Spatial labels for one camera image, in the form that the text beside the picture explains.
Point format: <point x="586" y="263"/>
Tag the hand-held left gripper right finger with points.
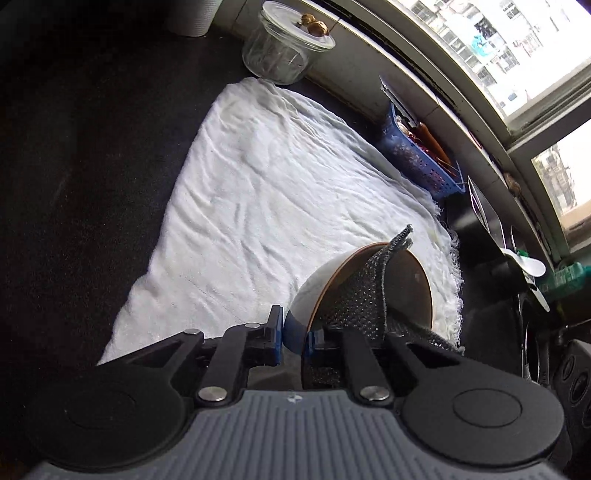
<point x="315" y="342"/>

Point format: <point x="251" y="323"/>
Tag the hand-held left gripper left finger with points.
<point x="276" y="332"/>

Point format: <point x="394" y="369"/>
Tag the silver mesh dish cloth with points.
<point x="360" y="290"/>

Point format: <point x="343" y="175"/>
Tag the white bowl with red rim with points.
<point x="408" y="290"/>

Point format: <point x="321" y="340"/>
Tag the white towel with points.
<point x="258" y="194"/>

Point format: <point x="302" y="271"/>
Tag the blue plastic basket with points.
<point x="415" y="161"/>

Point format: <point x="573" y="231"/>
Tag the rectangular steel tray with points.
<point x="485" y="212"/>

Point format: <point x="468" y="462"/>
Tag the white rice paddle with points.
<point x="526" y="265"/>

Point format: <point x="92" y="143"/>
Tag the carrot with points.
<point x="431" y="143"/>

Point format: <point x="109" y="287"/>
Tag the kitchen cleaver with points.
<point x="397" y="104"/>

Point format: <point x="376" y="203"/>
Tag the dried ginger piece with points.
<point x="513" y="183"/>

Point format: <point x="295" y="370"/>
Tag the green soap bottle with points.
<point x="570" y="277"/>

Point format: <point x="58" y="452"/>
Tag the glass jar with lid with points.
<point x="277" y="55"/>

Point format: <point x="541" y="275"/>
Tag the paper towel roll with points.
<point x="191" y="16"/>

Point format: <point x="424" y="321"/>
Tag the window frame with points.
<point x="466" y="78"/>

